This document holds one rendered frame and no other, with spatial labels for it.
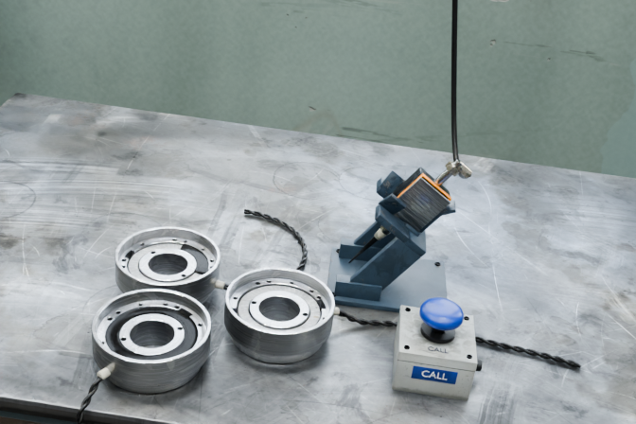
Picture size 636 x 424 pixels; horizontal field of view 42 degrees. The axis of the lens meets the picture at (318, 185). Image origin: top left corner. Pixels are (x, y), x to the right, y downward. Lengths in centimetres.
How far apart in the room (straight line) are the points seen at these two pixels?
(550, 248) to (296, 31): 147
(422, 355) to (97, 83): 195
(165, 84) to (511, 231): 162
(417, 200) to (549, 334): 20
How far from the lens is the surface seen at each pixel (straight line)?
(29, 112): 127
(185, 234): 90
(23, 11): 260
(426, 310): 77
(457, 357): 77
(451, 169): 84
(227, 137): 119
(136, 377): 75
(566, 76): 244
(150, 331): 81
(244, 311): 81
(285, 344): 78
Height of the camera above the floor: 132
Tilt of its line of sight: 29 degrees down
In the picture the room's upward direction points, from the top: 7 degrees clockwise
